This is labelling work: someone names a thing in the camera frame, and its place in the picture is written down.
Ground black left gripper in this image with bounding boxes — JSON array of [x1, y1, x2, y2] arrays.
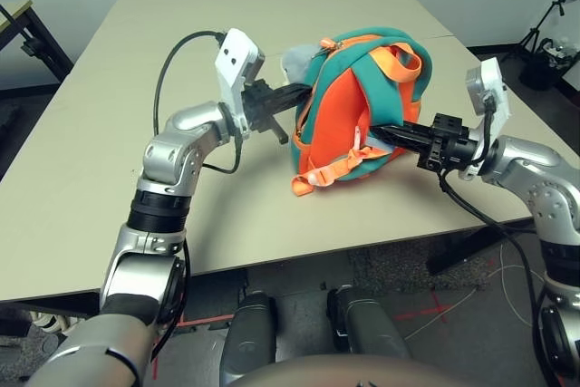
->
[[241, 79, 314, 144]]

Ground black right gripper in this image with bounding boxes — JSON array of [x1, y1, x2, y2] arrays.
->
[[368, 113, 479, 172]]

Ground grey white plush toy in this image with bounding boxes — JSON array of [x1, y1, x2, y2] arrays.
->
[[281, 44, 321, 85]]

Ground teal and orange backpack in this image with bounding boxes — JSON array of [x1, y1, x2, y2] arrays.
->
[[289, 25, 434, 198]]

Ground black table leg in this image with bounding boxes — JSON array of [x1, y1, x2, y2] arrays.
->
[[425, 222, 505, 276]]

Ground black trash bin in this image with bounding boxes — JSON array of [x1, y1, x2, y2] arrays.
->
[[519, 37, 580, 92]]

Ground black tripod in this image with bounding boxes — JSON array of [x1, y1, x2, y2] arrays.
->
[[517, 0, 580, 51]]

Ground grey robot right leg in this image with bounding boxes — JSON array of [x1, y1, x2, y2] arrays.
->
[[325, 285, 411, 359]]

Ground grey robot leg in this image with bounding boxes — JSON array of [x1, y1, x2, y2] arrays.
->
[[325, 285, 411, 359], [224, 289, 279, 382]]

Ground grey robot left leg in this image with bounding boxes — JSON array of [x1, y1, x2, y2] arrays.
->
[[224, 289, 279, 382]]

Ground grey robot torso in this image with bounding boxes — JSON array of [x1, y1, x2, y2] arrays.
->
[[226, 354, 499, 387]]

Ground white striped sneaker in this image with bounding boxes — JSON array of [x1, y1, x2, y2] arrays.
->
[[30, 308, 70, 334]]

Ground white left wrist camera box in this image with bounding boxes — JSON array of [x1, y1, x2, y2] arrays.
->
[[213, 27, 268, 140]]

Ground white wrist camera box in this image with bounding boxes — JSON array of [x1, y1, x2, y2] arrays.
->
[[457, 57, 516, 180], [213, 27, 268, 140]]

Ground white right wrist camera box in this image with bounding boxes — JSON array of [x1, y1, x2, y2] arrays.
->
[[457, 57, 516, 180]]

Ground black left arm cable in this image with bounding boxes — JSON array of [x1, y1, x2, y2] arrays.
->
[[152, 30, 242, 176]]

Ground thin white floor cable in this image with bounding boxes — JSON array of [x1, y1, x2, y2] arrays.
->
[[401, 241, 546, 343]]

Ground black metal side table frame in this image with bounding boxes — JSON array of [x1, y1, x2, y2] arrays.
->
[[0, 0, 74, 85]]

